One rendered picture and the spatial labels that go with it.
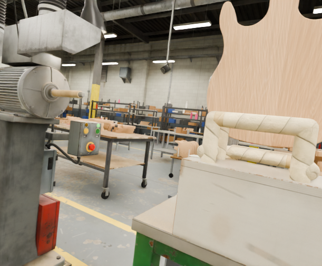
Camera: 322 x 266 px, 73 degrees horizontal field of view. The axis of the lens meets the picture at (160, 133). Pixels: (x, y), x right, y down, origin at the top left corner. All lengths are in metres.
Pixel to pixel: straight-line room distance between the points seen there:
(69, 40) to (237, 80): 0.61
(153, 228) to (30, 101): 0.83
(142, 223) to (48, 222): 1.04
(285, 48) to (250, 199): 0.40
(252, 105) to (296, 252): 0.36
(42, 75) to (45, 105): 0.14
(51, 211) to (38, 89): 0.74
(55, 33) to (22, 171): 0.75
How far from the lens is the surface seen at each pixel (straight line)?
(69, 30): 0.93
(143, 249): 0.61
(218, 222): 0.48
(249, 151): 0.61
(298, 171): 0.44
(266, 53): 0.67
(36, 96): 1.16
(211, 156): 0.47
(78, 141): 1.31
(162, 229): 0.54
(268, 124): 0.44
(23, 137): 1.33
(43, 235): 1.56
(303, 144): 0.44
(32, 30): 1.08
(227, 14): 0.73
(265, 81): 0.65
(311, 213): 0.45
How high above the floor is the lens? 1.18
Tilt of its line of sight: 3 degrees down
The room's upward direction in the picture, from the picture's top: 7 degrees clockwise
